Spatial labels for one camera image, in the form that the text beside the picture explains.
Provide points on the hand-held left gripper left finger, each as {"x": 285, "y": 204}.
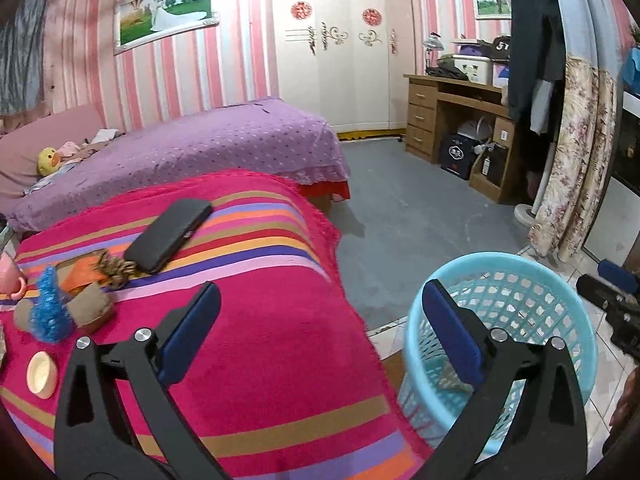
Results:
{"x": 192, "y": 330}

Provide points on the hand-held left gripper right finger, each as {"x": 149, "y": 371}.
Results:
{"x": 452, "y": 330}

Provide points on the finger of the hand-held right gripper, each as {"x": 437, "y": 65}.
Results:
{"x": 617, "y": 271}
{"x": 597, "y": 290}

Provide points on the light blue plastic basket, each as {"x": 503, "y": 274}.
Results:
{"x": 525, "y": 280}

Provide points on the orange plastic bag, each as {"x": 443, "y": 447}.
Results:
{"x": 80, "y": 272}

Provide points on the small orange bowl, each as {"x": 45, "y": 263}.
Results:
{"x": 41, "y": 375}

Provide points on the person's right hand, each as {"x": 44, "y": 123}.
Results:
{"x": 622, "y": 402}

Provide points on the striped pink blanket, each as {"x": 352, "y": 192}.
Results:
{"x": 280, "y": 360}

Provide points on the black smartphone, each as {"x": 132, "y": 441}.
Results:
{"x": 165, "y": 235}

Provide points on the white fan stand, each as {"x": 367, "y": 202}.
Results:
{"x": 527, "y": 215}

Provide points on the floral curtain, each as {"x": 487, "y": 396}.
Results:
{"x": 580, "y": 160}

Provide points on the blue tinsel scrubber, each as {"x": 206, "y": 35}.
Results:
{"x": 50, "y": 310}

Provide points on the black printed box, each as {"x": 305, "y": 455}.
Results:
{"x": 457, "y": 155}

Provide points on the purple dotted bedspread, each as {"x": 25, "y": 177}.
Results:
{"x": 200, "y": 145}

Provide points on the red bed skirt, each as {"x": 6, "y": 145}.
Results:
{"x": 325, "y": 191}

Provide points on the pink pig cup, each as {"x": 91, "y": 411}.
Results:
{"x": 10, "y": 277}

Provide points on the white cloth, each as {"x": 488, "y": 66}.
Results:
{"x": 103, "y": 135}

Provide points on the wooden desk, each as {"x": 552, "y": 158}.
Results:
{"x": 422, "y": 115}

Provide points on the pink plush toy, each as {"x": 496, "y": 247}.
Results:
{"x": 69, "y": 149}

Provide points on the yellow duck plush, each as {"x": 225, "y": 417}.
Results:
{"x": 48, "y": 161}

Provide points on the dark hanging clothes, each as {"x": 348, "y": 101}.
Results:
{"x": 532, "y": 50}

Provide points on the pink bed headboard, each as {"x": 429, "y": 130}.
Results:
{"x": 30, "y": 140}

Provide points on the dark bag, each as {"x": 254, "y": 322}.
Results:
{"x": 452, "y": 70}

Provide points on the desk lamp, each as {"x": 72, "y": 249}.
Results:
{"x": 432, "y": 45}

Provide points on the white wardrobe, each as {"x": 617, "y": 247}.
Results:
{"x": 340, "y": 60}

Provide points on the framed wedding photo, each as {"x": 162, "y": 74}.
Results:
{"x": 165, "y": 10}

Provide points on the grey curtain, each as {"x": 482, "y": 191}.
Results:
{"x": 22, "y": 50}

